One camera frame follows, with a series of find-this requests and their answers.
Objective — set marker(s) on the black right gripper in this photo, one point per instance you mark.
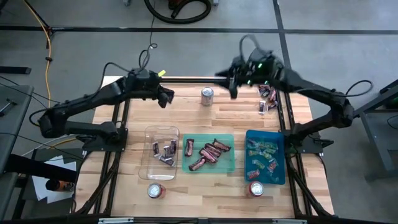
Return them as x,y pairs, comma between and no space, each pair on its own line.
255,71

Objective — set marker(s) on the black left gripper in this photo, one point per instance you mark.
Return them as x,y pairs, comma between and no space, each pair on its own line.
144,82

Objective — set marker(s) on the red-brown chocolate bar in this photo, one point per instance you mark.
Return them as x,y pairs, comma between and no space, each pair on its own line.
207,155
189,147
213,150
197,164
272,95
221,145

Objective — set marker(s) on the red gummy candy clear wrapper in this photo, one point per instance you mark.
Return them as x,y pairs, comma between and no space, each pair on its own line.
253,175
273,165

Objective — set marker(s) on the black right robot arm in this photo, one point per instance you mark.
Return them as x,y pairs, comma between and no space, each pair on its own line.
311,88

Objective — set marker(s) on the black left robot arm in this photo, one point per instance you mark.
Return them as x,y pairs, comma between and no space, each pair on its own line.
93,99

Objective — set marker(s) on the silver soda can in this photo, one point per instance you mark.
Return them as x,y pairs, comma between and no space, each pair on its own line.
207,96

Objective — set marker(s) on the clear plastic basket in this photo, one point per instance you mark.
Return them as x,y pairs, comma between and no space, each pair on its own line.
149,168

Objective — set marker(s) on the translucent green plastic basket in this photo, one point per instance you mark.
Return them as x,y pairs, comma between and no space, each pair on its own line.
227,165

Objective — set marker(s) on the red soda can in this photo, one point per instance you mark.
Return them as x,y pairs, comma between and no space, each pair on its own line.
156,191
255,188

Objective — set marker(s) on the red vacuum cleaner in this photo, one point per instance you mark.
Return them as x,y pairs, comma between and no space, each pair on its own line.
174,3

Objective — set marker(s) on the blue plastic basket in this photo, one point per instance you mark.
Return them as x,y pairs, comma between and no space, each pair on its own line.
281,165

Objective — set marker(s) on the orange and black bottle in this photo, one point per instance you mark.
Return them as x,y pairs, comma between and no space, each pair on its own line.
59,185

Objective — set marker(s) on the black support beam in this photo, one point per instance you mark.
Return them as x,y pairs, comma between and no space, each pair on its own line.
37,168

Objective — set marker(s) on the black floor strip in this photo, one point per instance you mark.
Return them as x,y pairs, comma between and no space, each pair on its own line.
15,70

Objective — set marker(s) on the black stand leg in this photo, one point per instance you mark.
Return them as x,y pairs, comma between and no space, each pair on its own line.
37,14

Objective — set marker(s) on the grey metal stand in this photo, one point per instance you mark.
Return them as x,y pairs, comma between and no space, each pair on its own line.
374,140

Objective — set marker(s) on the white paper sheets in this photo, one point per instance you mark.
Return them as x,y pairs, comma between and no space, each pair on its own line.
40,189

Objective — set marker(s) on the grey side table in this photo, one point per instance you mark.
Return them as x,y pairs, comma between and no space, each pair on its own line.
12,155

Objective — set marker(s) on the black aluminium frame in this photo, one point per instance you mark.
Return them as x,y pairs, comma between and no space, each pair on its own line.
192,80

